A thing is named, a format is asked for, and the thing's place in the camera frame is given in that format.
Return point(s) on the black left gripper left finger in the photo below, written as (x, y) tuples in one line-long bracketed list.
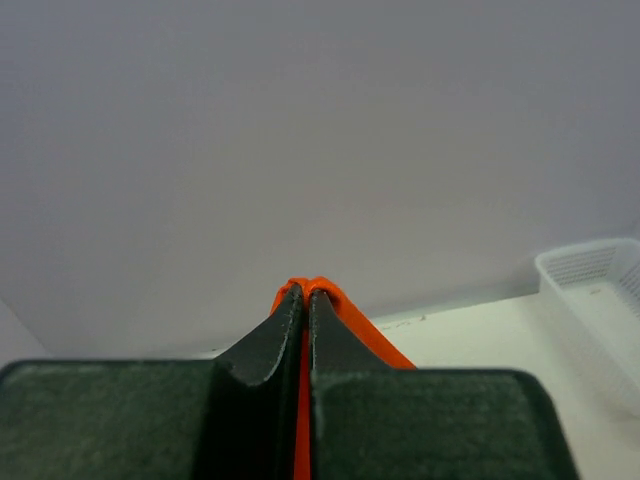
[(230, 417)]

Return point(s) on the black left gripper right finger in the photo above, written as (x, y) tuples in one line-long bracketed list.
[(439, 423)]

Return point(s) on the orange t shirt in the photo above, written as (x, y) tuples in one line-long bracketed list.
[(350, 331)]

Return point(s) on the white plastic basket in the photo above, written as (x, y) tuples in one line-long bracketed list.
[(590, 292)]

